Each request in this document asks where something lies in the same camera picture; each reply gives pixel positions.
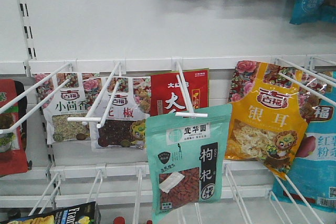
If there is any red black bean bag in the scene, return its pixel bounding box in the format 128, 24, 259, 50
1, 79, 28, 177

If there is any white fennel seed bag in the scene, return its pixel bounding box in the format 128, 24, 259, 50
37, 72, 102, 144

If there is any yellow white fungus bag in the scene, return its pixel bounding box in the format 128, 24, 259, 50
225, 60, 308, 179

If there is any teal goji berry bag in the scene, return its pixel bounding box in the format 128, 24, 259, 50
145, 104, 232, 223

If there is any black Franzzi cookie box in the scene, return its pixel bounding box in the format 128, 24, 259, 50
1, 201, 101, 224

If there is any blue sweet potato noodle bag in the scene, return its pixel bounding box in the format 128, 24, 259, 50
270, 71, 336, 211

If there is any white peppercorn bag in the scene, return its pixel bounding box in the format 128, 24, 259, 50
90, 77, 151, 152

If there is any red Dahongpao bag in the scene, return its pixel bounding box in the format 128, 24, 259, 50
150, 69, 209, 116

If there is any blue bag top right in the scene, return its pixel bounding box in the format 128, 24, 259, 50
290, 0, 335, 25

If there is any white peg hook centre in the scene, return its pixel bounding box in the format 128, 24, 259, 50
175, 60, 208, 118

